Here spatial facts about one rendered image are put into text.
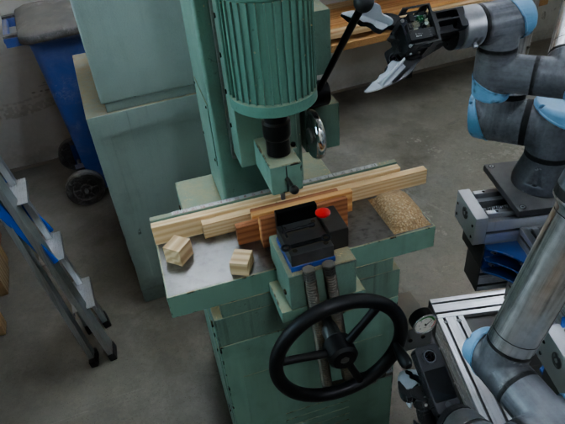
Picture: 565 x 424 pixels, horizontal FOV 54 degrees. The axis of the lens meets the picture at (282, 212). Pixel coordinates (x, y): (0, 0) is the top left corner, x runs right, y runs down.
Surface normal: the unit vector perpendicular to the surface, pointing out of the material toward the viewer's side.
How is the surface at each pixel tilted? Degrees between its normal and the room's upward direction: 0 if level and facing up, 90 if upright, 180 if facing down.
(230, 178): 90
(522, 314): 75
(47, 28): 22
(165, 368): 0
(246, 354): 90
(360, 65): 90
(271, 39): 90
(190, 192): 0
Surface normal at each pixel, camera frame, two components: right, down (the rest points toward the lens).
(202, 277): -0.07, -0.80
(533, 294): -0.68, 0.26
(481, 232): 0.11, 0.59
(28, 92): 0.36, 0.55
